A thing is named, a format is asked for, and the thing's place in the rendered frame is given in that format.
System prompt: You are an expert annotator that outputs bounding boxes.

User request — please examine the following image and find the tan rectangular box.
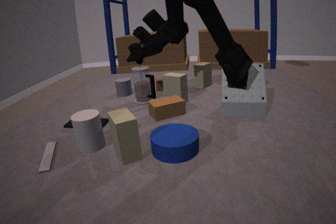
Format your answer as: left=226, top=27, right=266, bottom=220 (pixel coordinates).
left=148, top=95, right=186, bottom=122

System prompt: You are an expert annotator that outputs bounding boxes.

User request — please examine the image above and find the grey cylinder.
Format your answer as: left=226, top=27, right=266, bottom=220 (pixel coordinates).
left=115, top=78, right=132, bottom=97
left=71, top=109, right=105, bottom=153

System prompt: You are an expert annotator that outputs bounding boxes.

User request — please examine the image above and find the glass french press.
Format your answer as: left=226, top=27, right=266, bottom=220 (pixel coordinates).
left=131, top=59, right=156, bottom=105

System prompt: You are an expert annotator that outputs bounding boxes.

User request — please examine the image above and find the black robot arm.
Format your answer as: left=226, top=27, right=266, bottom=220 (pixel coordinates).
left=133, top=0, right=253, bottom=89

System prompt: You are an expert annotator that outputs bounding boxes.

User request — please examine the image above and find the blue short cylinder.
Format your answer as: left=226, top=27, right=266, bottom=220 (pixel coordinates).
left=150, top=124, right=199, bottom=164

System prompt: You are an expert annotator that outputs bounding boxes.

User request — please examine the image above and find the beige rectangular block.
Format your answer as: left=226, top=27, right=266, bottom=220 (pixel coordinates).
left=162, top=72, right=188, bottom=102
left=107, top=108, right=143, bottom=166
left=193, top=62, right=212, bottom=89

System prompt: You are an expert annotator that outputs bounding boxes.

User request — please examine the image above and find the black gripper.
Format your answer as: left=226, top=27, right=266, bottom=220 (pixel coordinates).
left=127, top=33, right=165, bottom=62

